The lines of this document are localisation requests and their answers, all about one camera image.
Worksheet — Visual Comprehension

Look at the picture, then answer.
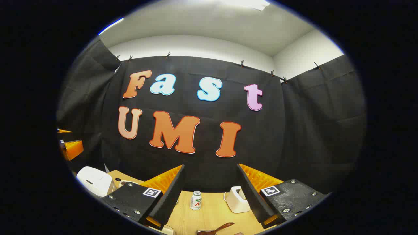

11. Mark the white divided condiment dish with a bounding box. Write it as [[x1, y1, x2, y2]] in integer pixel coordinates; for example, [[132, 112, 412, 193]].
[[115, 178, 139, 189]]

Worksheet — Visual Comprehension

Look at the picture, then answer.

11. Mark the white drink bottle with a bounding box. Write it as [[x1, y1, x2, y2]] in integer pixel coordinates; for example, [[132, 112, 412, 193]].
[[190, 191, 202, 211]]

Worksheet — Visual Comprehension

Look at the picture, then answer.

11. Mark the white rice cooker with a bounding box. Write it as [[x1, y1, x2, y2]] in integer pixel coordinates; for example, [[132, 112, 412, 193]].
[[76, 166, 115, 198]]

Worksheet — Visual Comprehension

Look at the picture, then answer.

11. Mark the brown wooden spoon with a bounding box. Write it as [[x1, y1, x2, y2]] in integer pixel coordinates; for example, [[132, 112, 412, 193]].
[[196, 222, 235, 235]]

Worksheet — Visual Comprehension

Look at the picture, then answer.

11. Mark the black backdrop cloth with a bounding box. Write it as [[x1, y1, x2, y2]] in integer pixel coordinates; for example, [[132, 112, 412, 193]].
[[56, 36, 367, 196]]

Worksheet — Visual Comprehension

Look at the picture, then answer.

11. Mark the row of black cloth clips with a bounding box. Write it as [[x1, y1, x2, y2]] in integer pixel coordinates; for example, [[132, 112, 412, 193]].
[[115, 51, 322, 84]]

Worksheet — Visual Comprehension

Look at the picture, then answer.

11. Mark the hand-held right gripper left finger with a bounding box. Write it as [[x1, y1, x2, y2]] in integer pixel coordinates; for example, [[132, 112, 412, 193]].
[[101, 164, 186, 231]]

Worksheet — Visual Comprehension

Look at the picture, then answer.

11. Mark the white toaster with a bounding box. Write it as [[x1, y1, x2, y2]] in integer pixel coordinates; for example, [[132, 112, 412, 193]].
[[225, 186, 252, 214]]

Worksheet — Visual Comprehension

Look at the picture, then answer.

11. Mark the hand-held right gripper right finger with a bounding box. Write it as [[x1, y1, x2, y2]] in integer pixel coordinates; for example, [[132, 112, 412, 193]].
[[237, 163, 331, 229]]

